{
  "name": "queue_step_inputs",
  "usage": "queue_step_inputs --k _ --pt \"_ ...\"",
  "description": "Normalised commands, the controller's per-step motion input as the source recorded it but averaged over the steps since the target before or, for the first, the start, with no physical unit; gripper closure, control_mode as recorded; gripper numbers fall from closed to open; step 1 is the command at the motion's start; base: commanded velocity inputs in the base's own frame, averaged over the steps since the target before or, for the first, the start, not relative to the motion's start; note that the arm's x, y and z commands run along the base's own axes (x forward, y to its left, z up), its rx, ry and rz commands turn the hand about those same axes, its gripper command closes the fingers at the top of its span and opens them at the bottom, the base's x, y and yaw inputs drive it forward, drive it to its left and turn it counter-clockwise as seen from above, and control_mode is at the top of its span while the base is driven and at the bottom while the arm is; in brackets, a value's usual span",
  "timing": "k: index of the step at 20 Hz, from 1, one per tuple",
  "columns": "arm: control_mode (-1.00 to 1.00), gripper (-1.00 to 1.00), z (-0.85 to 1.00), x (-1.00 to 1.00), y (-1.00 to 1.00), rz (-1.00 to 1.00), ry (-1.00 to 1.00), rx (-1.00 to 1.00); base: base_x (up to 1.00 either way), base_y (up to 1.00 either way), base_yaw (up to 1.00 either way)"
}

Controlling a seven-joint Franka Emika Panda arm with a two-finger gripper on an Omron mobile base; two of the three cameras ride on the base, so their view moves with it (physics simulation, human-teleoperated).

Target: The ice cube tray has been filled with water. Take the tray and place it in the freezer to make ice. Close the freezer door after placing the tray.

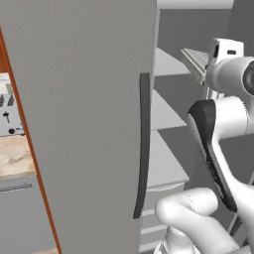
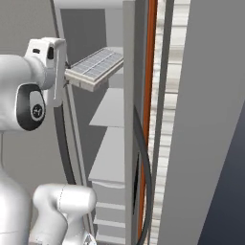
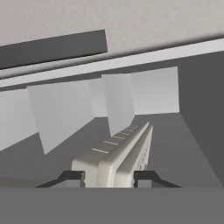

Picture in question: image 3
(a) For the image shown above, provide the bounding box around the dark grey bar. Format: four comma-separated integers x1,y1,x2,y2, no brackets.
0,28,109,71

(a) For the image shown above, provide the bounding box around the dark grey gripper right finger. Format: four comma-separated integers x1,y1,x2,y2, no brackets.
133,170,182,189

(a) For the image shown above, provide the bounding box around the white ice cube tray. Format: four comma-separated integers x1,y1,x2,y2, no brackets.
71,121,154,189

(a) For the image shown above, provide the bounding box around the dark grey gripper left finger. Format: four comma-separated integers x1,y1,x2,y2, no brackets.
35,170,87,189

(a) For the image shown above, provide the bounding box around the pale grey freezer panel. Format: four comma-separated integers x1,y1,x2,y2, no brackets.
101,73,137,138
129,66,180,116
0,87,39,151
26,80,95,156

